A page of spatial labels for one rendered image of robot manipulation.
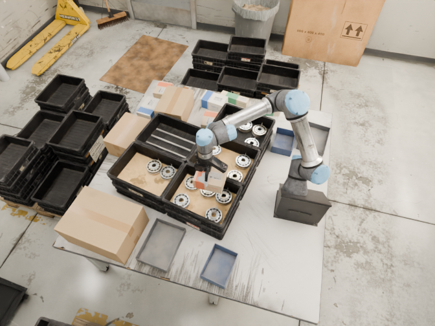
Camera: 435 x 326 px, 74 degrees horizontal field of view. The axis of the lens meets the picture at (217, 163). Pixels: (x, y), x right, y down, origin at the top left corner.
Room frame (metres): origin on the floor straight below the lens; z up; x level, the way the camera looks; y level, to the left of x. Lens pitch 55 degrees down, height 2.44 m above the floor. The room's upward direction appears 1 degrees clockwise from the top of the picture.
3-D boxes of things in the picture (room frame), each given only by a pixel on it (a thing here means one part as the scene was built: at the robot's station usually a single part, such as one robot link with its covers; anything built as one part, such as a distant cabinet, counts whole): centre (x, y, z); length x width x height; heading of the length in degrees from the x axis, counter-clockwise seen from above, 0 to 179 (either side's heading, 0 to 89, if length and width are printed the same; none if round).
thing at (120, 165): (1.01, 0.45, 0.87); 0.40 x 0.30 x 0.11; 65
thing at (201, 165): (0.85, 0.07, 1.24); 0.09 x 0.08 x 0.12; 75
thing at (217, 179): (0.85, 0.04, 1.08); 0.16 x 0.12 x 0.07; 75
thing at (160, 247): (0.60, 0.33, 0.73); 0.27 x 0.20 x 0.05; 160
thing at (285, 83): (2.34, -0.60, 0.37); 0.40 x 0.30 x 0.45; 75
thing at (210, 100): (1.80, 0.03, 0.75); 0.20 x 0.12 x 0.09; 66
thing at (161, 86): (1.93, 0.47, 0.74); 0.16 x 0.12 x 0.07; 166
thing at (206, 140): (0.85, 0.06, 1.39); 0.09 x 0.08 x 0.11; 115
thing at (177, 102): (1.70, 0.34, 0.78); 0.30 x 0.22 x 0.16; 166
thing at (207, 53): (2.93, 0.08, 0.31); 0.40 x 0.30 x 0.34; 75
